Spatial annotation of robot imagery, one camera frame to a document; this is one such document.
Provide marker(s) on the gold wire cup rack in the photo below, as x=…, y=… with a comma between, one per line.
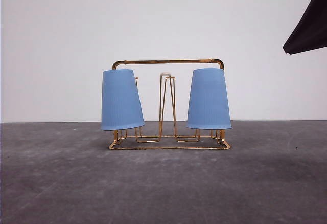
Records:
x=138, y=139

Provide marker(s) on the blue ribbed cup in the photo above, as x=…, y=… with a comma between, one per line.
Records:
x=121, y=106
x=208, y=102

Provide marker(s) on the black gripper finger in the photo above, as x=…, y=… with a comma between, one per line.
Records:
x=310, y=33

